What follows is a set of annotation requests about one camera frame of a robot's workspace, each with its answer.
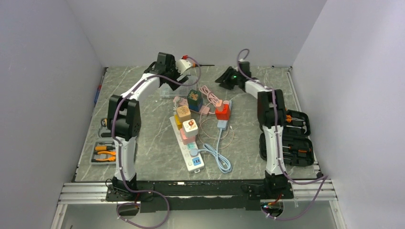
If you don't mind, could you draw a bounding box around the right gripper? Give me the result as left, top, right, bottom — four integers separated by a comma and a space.
215, 67, 241, 91

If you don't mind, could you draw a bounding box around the clear plastic screw box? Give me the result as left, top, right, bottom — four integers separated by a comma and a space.
159, 74, 197, 99

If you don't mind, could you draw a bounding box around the pink cable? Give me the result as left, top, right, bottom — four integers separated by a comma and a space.
198, 85, 222, 107

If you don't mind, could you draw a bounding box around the pink charger plug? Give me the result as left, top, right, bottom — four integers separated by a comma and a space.
215, 100, 229, 112

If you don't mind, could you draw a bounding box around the red cube socket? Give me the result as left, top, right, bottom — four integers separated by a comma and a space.
215, 104, 231, 121

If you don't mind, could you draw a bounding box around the green cube socket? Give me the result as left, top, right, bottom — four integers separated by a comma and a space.
186, 89, 203, 104

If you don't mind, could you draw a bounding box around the beige cube socket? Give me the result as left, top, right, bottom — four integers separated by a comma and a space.
176, 105, 191, 123

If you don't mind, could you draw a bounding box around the yellow cube socket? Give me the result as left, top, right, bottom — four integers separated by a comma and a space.
174, 114, 182, 130

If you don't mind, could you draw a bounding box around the white cube socket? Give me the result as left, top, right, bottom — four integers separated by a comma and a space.
182, 119, 198, 138

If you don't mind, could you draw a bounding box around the pink cube socket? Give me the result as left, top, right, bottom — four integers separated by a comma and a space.
180, 128, 196, 145

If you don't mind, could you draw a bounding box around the light blue cable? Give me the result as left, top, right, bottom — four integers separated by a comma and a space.
190, 129, 233, 175

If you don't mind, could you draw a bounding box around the white power strip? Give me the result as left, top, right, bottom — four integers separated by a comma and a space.
170, 116, 205, 173

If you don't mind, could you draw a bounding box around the black tool case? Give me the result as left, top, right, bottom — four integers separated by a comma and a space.
258, 109, 315, 167

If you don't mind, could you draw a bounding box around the grey tool tray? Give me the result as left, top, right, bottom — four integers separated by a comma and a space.
90, 118, 116, 165

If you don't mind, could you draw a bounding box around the blue cube socket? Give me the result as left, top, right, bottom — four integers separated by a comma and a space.
188, 103, 203, 112

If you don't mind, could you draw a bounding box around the light blue power strip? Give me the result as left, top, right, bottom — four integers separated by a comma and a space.
217, 101, 232, 131

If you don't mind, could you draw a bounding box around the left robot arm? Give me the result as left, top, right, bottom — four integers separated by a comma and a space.
107, 52, 193, 200

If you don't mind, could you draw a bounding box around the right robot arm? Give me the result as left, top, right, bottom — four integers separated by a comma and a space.
215, 60, 288, 198

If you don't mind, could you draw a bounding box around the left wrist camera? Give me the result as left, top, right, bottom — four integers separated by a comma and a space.
175, 55, 196, 75

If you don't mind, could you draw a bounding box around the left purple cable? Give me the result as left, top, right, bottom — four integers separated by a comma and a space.
108, 55, 202, 229

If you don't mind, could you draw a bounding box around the orange handled screwdriver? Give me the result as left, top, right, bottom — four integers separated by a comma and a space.
192, 63, 214, 68

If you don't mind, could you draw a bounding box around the thin pink wire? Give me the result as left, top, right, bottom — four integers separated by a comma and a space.
198, 117, 235, 150

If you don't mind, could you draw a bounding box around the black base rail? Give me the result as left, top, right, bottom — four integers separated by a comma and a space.
106, 179, 294, 213

